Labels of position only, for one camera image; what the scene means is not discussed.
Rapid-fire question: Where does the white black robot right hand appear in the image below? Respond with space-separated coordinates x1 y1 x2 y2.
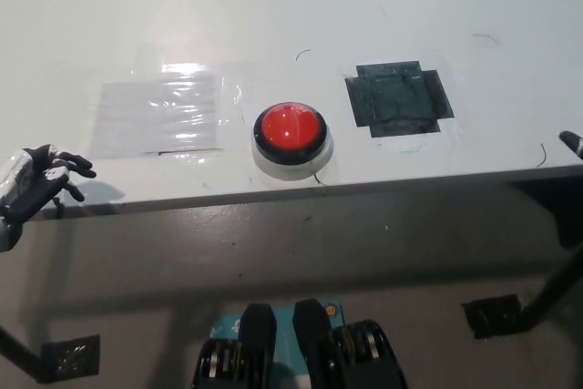
558 129 583 156

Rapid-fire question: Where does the red dome push button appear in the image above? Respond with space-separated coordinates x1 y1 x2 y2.
249 101 336 182

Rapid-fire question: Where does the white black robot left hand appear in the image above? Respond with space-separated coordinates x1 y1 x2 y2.
0 143 97 227

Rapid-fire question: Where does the black metal table leg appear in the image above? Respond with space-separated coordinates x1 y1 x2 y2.
0 324 52 384
507 177 583 333

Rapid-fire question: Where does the black tape patch on table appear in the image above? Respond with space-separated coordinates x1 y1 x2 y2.
343 59 455 139

